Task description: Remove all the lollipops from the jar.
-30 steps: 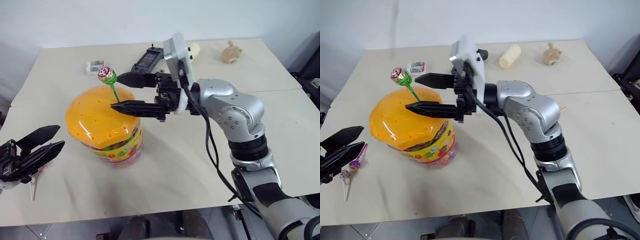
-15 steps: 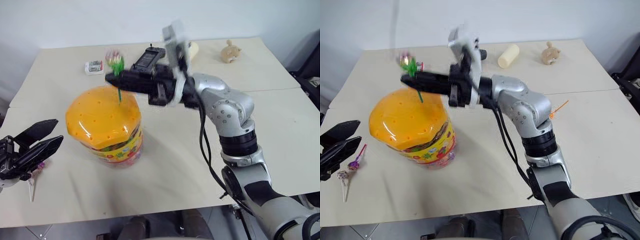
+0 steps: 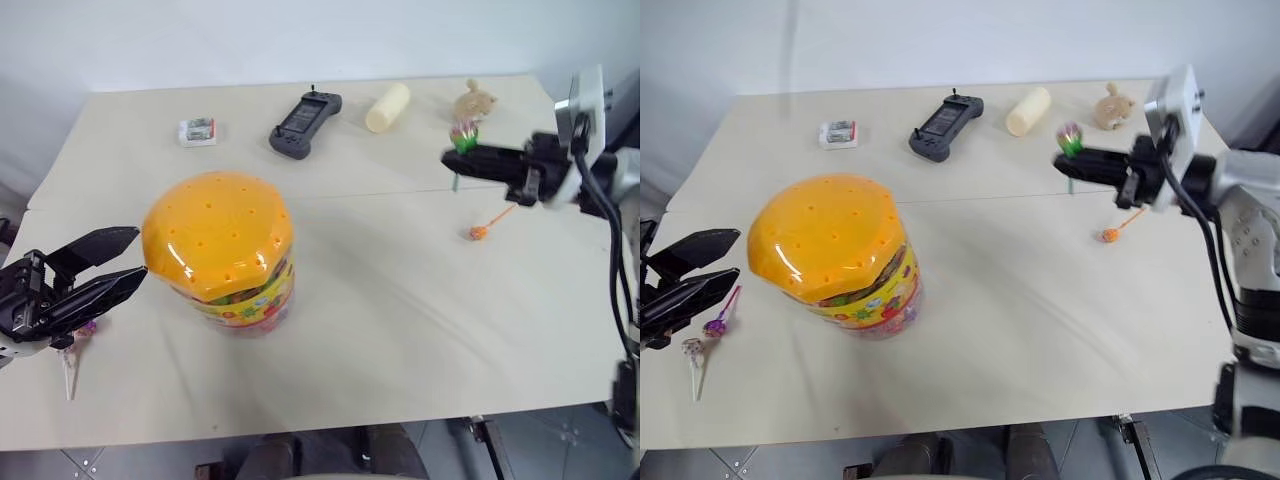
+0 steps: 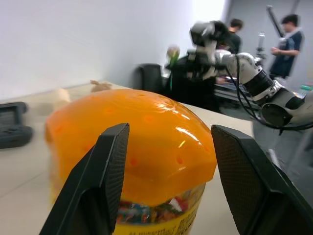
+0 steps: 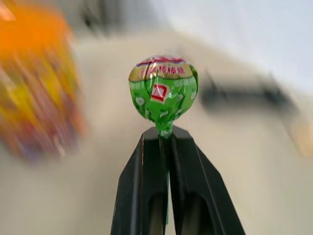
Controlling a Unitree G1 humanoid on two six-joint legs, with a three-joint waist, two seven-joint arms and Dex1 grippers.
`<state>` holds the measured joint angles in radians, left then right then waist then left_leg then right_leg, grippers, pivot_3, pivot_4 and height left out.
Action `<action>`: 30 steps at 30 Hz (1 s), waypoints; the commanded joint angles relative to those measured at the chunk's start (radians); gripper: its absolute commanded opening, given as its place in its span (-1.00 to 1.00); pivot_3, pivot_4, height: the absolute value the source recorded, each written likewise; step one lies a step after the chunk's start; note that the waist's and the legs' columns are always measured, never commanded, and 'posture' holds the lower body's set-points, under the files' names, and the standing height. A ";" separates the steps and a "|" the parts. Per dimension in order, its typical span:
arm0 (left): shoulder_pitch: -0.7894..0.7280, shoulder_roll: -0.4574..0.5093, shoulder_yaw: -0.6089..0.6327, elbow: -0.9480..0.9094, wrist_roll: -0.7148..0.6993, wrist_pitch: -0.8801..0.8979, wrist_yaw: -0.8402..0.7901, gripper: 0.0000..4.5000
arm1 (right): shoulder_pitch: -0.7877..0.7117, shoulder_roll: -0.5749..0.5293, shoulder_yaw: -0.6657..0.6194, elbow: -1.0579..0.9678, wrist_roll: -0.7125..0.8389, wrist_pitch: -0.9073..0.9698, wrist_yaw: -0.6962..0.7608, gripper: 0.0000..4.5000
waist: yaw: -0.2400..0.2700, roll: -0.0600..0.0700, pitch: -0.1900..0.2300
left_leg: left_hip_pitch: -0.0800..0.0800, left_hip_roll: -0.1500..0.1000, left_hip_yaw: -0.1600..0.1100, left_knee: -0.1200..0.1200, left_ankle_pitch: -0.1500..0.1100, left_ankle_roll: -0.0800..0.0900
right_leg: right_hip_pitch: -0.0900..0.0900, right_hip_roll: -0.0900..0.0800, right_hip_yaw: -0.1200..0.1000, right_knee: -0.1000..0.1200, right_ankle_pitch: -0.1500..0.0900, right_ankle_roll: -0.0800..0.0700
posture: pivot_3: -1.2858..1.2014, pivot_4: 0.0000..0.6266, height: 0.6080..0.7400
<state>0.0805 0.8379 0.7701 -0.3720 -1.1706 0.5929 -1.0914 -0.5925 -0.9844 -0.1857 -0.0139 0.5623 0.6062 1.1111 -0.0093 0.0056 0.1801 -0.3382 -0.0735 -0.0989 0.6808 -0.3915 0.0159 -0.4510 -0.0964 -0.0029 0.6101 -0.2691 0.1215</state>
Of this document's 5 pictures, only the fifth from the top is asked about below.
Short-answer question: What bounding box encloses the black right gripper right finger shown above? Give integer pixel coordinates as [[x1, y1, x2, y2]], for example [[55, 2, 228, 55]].
[[168, 126, 246, 235]]

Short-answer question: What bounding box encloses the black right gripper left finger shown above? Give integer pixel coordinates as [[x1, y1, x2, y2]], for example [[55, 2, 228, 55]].
[[110, 127, 170, 235]]

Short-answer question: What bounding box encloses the green lollipop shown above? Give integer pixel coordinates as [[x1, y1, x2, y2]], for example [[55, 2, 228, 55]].
[[128, 55, 200, 225]]

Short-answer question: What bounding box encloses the dark blurred object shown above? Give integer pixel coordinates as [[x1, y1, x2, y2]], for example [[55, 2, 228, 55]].
[[199, 70, 294, 111]]

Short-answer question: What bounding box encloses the orange lidded lollipop jar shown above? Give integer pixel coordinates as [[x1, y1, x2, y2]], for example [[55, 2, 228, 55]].
[[0, 0, 89, 161]]

